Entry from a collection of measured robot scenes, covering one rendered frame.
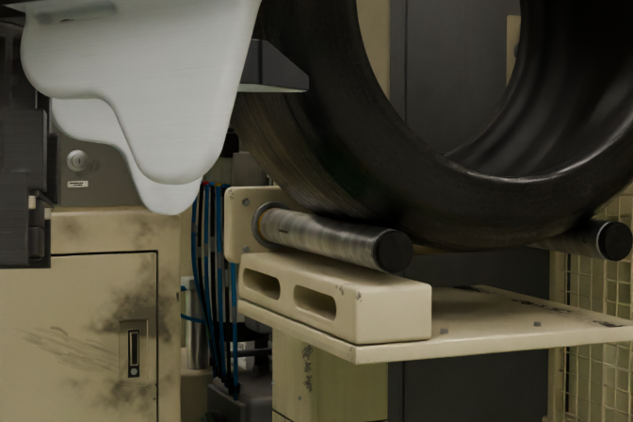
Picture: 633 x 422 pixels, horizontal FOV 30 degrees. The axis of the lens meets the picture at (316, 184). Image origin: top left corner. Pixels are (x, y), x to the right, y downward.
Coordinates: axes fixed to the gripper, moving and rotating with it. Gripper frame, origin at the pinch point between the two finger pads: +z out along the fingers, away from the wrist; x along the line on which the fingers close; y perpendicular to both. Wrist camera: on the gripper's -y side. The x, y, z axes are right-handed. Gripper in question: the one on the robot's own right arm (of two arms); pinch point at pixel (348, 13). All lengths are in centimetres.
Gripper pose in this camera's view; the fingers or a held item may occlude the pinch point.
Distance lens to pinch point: 34.3
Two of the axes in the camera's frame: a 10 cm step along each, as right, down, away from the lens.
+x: 1.4, -0.8, -9.9
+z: 9.9, 0.0, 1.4
